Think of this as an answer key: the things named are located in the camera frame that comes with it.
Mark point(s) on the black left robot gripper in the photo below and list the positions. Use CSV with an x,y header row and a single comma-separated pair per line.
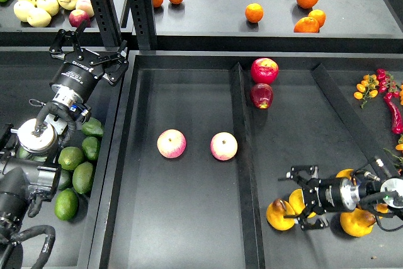
x,y
82,69

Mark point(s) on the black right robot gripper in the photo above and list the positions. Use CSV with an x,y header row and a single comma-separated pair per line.
x,y
320,196

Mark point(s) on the yellow pear brown stem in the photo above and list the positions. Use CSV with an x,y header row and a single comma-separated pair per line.
x,y
276,215

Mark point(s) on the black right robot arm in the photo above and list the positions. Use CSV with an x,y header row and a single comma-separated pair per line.
x,y
379,192

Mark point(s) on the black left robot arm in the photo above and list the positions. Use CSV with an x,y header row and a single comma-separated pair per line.
x,y
30,172

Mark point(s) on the yellow pear left pile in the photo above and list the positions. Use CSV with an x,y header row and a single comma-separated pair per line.
x,y
296,201

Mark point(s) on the yellow pear middle pile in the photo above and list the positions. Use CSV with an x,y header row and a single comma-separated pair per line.
x,y
345,173

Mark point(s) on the green avocado top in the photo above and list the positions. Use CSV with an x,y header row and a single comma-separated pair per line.
x,y
93,127

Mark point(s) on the pale yellow pear left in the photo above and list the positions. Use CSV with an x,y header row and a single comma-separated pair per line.
x,y
21,9

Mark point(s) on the green avocado round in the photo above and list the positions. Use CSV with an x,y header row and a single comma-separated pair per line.
x,y
70,158

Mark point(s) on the red apple on shelf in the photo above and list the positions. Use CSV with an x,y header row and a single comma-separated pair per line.
x,y
78,17

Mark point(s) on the pink apple right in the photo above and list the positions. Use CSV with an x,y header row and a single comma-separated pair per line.
x,y
223,146

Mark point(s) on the pink apple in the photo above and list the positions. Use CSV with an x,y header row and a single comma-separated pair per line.
x,y
223,146
171,143

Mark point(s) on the dark red apple lower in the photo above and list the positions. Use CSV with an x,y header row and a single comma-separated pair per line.
x,y
261,96

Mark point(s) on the red chili pepper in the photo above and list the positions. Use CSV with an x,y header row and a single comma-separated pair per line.
x,y
396,118

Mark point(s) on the pink apple left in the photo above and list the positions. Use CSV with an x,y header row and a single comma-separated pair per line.
x,y
171,143

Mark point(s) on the black center tray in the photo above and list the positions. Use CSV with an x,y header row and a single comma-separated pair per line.
x,y
195,211

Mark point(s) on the orange cherry tomato bunch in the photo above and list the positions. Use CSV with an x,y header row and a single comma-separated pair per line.
x,y
366,89

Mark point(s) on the red apple upper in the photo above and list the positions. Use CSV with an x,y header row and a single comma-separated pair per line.
x,y
264,70

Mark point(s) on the orange front right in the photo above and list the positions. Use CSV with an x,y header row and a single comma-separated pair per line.
x,y
306,25

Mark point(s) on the orange middle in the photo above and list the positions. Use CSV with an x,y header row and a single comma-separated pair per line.
x,y
254,12

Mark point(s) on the small orange right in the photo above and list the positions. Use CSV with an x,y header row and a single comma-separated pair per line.
x,y
319,16

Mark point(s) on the black shelf post left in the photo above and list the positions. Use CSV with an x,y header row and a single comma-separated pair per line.
x,y
107,21

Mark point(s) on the black shelf post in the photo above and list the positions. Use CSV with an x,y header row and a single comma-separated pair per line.
x,y
143,22
107,21

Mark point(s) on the black shelf post right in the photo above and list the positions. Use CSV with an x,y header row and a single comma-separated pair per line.
x,y
143,22

